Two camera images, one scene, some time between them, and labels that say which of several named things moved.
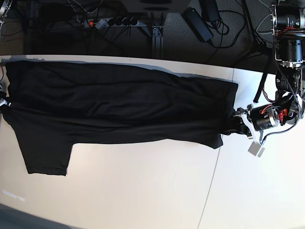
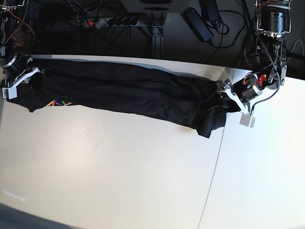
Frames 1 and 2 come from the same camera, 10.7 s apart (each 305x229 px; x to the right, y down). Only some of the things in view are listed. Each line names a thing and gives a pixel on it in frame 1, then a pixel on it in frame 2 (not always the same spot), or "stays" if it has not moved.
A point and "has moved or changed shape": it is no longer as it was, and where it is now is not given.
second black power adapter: x=209 y=10 stays
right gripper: x=264 y=116 -> x=251 y=87
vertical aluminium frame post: x=157 y=43 stays
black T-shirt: x=53 y=105 has moved or changed shape
